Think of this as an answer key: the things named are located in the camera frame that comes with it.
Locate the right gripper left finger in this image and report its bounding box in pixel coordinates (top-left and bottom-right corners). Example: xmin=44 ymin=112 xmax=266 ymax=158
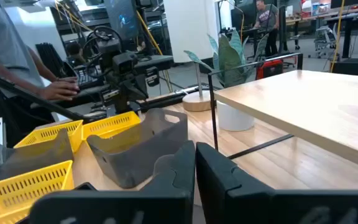
xmin=17 ymin=140 xmax=196 ymax=224

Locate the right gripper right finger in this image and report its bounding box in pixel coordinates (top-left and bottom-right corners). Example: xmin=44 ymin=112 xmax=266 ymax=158
xmin=196 ymin=142 xmax=358 ymax=224

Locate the yellow slotted plastic basket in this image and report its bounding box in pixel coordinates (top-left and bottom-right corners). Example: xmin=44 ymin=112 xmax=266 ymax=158
xmin=13 ymin=119 xmax=84 ymax=154
xmin=0 ymin=160 xmax=75 ymax=224
xmin=81 ymin=111 xmax=142 ymax=140

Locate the grey translucent plastic basket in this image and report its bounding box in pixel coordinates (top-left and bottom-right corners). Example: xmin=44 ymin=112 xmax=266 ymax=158
xmin=0 ymin=128 xmax=75 ymax=187
xmin=86 ymin=108 xmax=188 ymax=190

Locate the black keyboard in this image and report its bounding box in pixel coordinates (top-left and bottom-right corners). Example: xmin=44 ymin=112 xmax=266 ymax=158
xmin=73 ymin=65 xmax=105 ymax=90

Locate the person's hand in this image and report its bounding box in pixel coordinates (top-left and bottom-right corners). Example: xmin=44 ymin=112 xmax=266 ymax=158
xmin=54 ymin=76 xmax=79 ymax=84
xmin=39 ymin=81 xmax=81 ymax=101

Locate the dark display screen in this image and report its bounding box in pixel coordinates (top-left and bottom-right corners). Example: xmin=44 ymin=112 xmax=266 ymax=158
xmin=104 ymin=0 xmax=139 ymax=40

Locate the silver lamp pole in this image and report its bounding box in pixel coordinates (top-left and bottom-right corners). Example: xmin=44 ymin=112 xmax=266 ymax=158
xmin=195 ymin=62 xmax=204 ymax=94

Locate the round wooden lamp base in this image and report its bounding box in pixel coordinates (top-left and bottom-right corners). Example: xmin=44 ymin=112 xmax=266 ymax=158
xmin=181 ymin=90 xmax=213 ymax=112

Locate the white cylindrical lamp shade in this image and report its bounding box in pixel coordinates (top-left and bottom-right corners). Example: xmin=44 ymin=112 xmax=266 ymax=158
xmin=163 ymin=0 xmax=219 ymax=63

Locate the white plant pot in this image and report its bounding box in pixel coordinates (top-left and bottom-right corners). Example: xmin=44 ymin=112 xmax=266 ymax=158
xmin=216 ymin=100 xmax=256 ymax=132

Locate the green leafy plant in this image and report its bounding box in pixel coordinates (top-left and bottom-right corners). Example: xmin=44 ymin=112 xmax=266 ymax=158
xmin=183 ymin=29 xmax=270 ymax=88

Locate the person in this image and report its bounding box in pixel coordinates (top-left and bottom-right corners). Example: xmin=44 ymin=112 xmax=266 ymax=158
xmin=252 ymin=0 xmax=280 ymax=57
xmin=0 ymin=0 xmax=81 ymax=110

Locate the red box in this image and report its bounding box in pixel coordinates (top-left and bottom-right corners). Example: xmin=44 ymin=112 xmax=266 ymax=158
xmin=255 ymin=58 xmax=284 ymax=80

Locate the grey office chair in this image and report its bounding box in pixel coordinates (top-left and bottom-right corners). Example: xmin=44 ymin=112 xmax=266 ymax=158
xmin=314 ymin=24 xmax=338 ymax=59

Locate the yellow cable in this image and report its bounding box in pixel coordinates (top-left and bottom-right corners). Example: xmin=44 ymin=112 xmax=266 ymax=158
xmin=135 ymin=11 xmax=172 ymax=93
xmin=329 ymin=0 xmax=345 ymax=73

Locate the wooden shelf with black frame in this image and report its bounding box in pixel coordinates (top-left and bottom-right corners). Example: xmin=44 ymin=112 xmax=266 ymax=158
xmin=206 ymin=52 xmax=358 ymax=174

